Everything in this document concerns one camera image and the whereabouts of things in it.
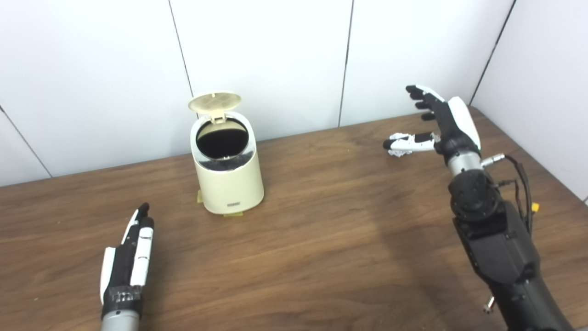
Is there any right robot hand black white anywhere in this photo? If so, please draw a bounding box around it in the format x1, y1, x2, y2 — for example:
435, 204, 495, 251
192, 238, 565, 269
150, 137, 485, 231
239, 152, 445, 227
383, 85, 482, 158

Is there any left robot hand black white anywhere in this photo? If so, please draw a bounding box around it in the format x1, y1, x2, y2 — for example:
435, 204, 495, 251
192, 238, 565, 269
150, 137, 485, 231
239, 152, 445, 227
100, 203, 155, 318

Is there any white paper ball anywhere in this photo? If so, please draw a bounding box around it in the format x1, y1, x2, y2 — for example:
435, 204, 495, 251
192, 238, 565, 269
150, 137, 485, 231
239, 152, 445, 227
388, 133, 416, 158

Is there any cream-colored bin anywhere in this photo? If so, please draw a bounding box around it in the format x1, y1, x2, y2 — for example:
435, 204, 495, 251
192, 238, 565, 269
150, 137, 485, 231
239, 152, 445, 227
188, 92, 265, 215

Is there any round cream bin lid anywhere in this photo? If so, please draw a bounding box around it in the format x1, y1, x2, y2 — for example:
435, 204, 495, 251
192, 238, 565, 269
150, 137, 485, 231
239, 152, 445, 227
188, 92, 242, 124

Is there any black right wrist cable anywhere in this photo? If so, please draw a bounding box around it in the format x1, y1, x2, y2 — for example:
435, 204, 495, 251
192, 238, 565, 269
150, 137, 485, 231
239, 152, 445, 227
481, 154, 533, 235

